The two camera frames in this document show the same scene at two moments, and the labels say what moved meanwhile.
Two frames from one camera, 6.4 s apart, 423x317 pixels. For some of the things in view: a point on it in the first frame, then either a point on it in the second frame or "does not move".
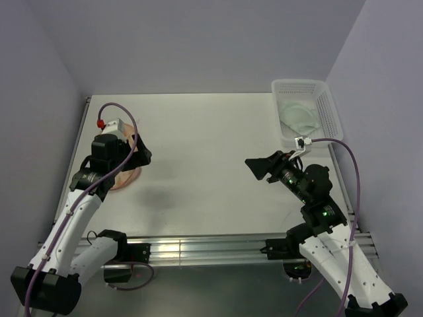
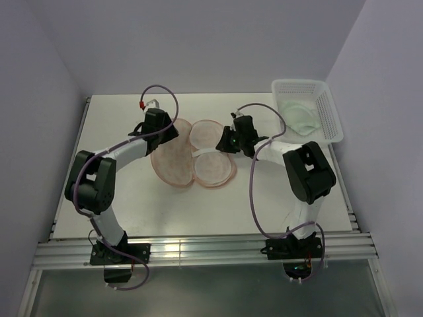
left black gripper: [140, 158] -> [172, 133]
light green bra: [303, 119] does not move
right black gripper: [275, 162] -> [223, 144]
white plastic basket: [305, 107] does not move
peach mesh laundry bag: [126, 179] -> [192, 156]
